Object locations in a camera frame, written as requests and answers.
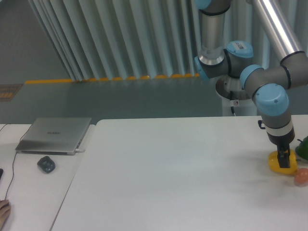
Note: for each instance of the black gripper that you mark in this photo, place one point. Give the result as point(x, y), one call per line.
point(281, 137)

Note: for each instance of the yellow bell pepper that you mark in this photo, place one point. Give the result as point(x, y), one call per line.
point(274, 164)

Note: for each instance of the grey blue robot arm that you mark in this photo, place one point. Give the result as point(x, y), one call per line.
point(265, 87)

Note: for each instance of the green bell pepper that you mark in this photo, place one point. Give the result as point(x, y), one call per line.
point(302, 149)

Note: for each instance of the person's hand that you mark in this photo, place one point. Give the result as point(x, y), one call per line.
point(5, 210)

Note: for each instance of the orange peach fruit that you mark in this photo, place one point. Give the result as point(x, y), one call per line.
point(301, 177)

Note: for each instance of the white laptop plug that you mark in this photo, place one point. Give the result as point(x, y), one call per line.
point(79, 150)

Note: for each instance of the white folding partition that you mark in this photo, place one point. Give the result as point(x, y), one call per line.
point(126, 39)

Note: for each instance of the silver closed laptop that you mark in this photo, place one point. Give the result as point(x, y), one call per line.
point(54, 135)

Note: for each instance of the black device at edge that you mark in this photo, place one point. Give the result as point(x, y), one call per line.
point(1, 173)

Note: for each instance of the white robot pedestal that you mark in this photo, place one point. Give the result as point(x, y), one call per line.
point(234, 99)

